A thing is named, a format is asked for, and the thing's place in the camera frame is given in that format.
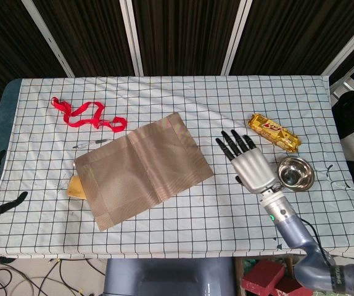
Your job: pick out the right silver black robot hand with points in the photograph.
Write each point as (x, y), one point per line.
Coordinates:
(254, 169)

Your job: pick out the stainless steel bowl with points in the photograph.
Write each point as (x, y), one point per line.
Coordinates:
(297, 175)

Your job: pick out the brown woven placemat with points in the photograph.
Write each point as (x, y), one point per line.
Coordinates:
(140, 172)

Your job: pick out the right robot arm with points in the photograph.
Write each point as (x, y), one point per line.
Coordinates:
(288, 222)

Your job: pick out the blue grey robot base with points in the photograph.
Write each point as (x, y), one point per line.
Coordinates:
(164, 277)

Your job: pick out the gold biscuit packet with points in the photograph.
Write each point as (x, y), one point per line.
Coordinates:
(272, 131)

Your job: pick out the yellow sponge block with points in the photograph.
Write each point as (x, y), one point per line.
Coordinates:
(75, 189)

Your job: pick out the red box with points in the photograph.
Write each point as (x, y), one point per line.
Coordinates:
(266, 274)

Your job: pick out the white black checked tablecloth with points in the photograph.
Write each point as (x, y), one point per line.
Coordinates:
(180, 92)

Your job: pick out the red ribbon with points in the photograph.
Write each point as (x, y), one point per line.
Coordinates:
(72, 123)

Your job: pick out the clear black ballpoint pen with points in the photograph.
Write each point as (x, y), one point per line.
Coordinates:
(90, 143)

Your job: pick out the white slanted partition post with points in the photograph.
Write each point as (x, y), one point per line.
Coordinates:
(47, 35)

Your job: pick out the white double partition post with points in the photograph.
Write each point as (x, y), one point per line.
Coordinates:
(132, 37)

